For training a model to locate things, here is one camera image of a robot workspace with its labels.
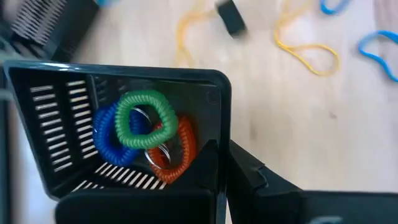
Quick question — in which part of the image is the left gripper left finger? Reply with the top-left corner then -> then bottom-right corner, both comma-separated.
55,139 -> 219,224

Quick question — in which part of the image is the blue coil wrist keychain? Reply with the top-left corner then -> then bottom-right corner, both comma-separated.
92,104 -> 149,167

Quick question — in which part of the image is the yellow rubber band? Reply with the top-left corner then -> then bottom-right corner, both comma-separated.
273,0 -> 340,78
174,0 -> 220,68

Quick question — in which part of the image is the black slotted plastic basket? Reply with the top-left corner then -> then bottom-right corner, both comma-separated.
0,0 -> 101,63
2,60 -> 233,224

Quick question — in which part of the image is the green coil wrist keychain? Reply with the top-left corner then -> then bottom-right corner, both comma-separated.
114,89 -> 180,151

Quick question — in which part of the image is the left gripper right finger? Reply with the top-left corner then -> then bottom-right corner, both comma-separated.
227,139 -> 398,224

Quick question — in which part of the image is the red coil wrist keychain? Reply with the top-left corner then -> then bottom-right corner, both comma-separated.
143,115 -> 198,185

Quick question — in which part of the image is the white small table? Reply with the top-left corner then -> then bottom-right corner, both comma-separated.
0,35 -> 19,65

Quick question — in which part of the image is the black binder clip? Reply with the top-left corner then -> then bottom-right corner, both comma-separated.
215,0 -> 249,38

